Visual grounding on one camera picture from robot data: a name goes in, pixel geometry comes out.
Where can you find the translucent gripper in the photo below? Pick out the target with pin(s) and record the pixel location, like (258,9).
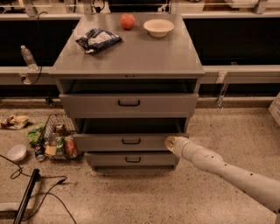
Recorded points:
(180,145)

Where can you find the grey drawer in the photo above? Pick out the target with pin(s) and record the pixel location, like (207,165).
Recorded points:
(141,105)
(128,134)
(131,158)

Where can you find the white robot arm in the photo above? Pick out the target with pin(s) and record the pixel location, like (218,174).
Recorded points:
(264,190)

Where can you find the grey drawer cabinet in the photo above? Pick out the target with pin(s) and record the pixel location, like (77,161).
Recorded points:
(139,63)

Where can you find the grey bottom drawer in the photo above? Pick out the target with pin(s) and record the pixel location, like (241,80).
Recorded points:
(131,158)

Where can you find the grey top drawer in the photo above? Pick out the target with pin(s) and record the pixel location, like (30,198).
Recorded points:
(141,105)

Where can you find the red snack bag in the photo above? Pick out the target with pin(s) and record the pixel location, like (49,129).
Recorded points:
(71,148)

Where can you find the cardboard box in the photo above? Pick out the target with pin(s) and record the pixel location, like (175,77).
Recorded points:
(274,109)

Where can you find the green can in basket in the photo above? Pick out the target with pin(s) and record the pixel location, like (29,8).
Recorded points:
(60,146)

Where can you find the brown can in basket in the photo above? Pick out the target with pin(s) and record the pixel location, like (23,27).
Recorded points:
(60,129)

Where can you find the white bowl on cabinet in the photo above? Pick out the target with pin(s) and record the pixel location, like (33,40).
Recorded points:
(158,28)

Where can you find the blue white chip bag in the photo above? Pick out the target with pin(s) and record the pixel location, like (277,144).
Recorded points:
(97,40)

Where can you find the red apple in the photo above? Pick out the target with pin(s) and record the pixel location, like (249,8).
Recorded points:
(127,21)

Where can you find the blue soda can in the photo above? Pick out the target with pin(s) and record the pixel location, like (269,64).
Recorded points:
(39,151)

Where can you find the green snack bag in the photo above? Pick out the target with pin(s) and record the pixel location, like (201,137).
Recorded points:
(35,134)

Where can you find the crumpled yellow wrapper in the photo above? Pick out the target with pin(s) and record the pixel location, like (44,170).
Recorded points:
(14,122)

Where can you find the clear plastic water bottle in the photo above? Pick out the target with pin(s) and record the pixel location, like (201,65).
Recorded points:
(28,58)

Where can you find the black pole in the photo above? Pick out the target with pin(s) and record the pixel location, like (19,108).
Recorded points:
(27,194)

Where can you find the wire basket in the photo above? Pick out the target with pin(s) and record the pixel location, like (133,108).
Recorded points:
(51,135)

